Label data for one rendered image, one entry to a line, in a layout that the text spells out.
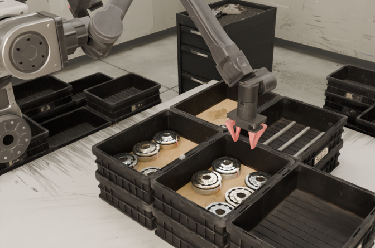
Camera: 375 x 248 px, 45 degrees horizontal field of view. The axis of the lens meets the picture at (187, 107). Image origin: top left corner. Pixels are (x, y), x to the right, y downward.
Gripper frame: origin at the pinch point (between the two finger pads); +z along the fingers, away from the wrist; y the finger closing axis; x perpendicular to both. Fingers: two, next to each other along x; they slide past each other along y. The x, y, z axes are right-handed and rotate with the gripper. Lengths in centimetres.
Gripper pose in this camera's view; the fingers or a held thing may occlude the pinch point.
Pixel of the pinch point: (244, 142)
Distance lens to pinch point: 137.2
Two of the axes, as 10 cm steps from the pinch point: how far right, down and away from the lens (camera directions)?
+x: -6.7, 3.3, -6.7
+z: -0.1, 8.9, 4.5
